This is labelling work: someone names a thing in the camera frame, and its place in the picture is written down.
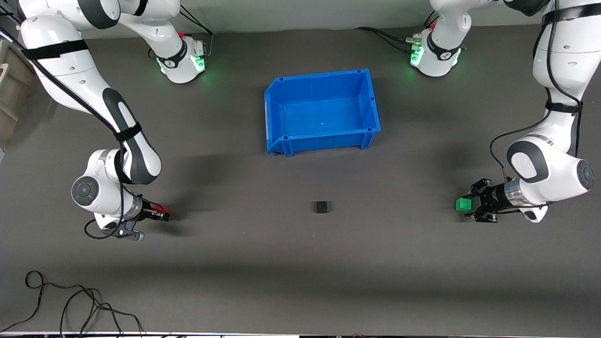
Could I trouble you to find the black cable along right arm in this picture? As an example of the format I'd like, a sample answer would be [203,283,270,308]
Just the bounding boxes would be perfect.
[0,9,141,240]

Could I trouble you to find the blue plastic storage bin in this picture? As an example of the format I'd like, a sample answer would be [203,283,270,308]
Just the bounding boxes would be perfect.
[264,69,381,157]

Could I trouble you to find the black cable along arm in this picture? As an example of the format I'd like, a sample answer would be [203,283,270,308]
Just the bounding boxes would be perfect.
[0,9,141,240]
[490,0,584,184]

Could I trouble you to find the black arm base cables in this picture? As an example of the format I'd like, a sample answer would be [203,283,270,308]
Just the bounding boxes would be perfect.
[178,5,215,58]
[354,10,442,53]

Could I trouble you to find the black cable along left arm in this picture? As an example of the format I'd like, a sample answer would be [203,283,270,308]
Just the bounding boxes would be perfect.
[490,0,584,184]

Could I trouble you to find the black right arm base cables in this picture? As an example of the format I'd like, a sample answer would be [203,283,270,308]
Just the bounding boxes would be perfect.
[178,5,215,58]

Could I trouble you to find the loose black cable on table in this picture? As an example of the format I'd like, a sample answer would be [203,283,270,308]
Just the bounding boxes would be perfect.
[0,270,144,337]

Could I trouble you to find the black left arm base cables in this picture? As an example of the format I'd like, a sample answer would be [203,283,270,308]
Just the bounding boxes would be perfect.
[354,10,442,53]

